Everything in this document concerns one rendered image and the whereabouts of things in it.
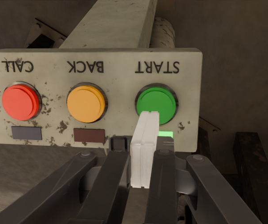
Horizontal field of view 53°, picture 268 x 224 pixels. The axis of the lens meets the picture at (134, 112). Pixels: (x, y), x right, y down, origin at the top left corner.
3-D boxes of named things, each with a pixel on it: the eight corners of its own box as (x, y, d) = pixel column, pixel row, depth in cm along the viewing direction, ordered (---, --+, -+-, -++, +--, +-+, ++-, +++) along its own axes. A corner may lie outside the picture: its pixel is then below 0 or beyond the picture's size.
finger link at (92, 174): (127, 193, 15) (75, 190, 15) (137, 154, 20) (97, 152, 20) (126, 169, 15) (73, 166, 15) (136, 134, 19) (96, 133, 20)
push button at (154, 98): (174, 120, 29) (175, 126, 28) (138, 119, 30) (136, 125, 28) (176, 84, 28) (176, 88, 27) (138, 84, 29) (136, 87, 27)
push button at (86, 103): (107, 118, 30) (103, 124, 29) (73, 117, 31) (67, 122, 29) (106, 83, 29) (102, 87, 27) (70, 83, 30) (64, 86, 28)
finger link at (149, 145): (142, 144, 16) (155, 145, 16) (150, 110, 23) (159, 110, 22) (142, 189, 17) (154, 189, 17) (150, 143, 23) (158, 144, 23)
